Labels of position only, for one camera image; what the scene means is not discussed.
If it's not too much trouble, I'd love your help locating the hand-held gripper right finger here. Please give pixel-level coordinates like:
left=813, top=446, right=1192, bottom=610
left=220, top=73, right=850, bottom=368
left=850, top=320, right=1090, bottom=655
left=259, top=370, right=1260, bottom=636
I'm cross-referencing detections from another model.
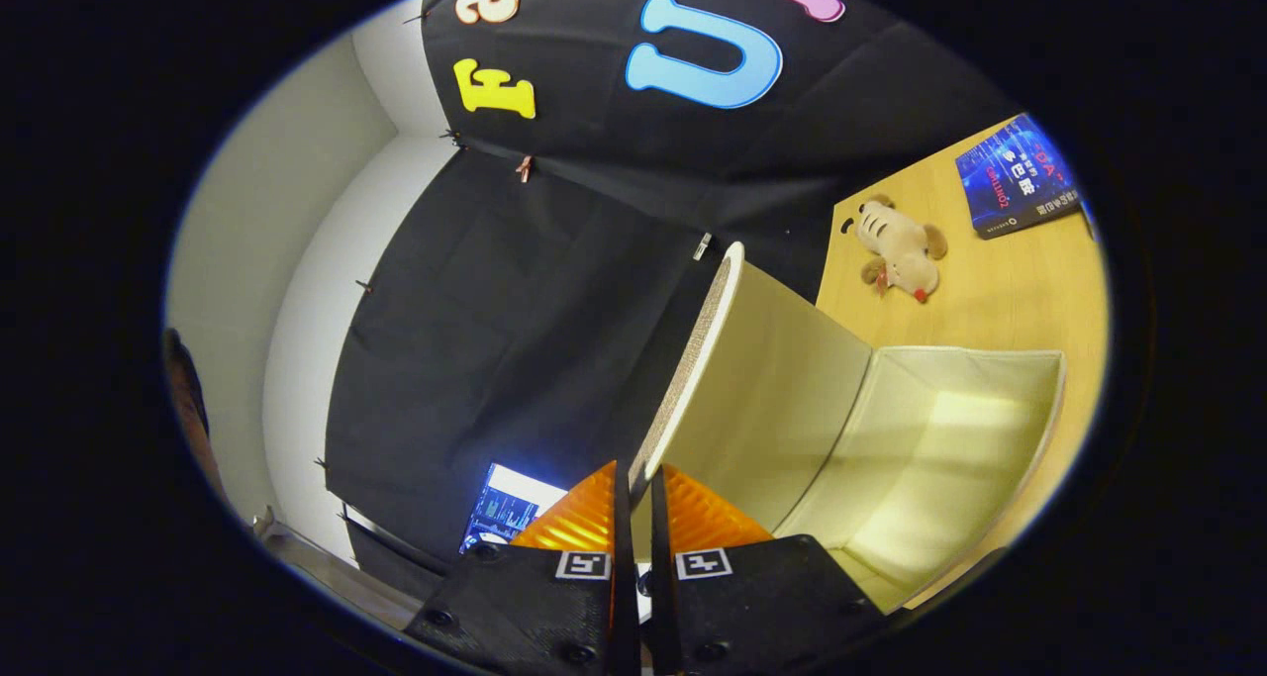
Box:
left=648, top=463, right=887, bottom=676

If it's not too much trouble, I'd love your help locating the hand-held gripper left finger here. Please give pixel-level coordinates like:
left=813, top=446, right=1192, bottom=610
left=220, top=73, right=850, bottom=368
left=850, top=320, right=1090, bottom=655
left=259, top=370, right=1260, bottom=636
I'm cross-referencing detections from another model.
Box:
left=404, top=461, right=641, bottom=676

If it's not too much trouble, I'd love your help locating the beige fabric storage box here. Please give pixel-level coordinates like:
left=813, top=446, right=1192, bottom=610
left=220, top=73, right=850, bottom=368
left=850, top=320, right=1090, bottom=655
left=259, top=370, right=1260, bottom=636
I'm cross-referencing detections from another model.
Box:
left=629, top=241, right=1068, bottom=613

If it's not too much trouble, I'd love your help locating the computer monitor screen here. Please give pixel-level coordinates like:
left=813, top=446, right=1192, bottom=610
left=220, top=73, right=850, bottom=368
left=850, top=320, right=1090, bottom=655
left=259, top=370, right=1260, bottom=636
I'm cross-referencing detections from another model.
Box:
left=460, top=463, right=570, bottom=555

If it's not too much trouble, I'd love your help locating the tan plush dog toy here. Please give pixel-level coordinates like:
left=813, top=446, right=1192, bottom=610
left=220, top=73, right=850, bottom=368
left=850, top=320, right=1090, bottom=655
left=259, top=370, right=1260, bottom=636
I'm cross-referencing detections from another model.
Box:
left=839, top=194, right=948, bottom=304

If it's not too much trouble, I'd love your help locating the dark blue book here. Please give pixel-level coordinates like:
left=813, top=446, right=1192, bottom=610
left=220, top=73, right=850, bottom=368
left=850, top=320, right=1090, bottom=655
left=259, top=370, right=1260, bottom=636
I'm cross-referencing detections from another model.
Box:
left=954, top=112, right=1085, bottom=240

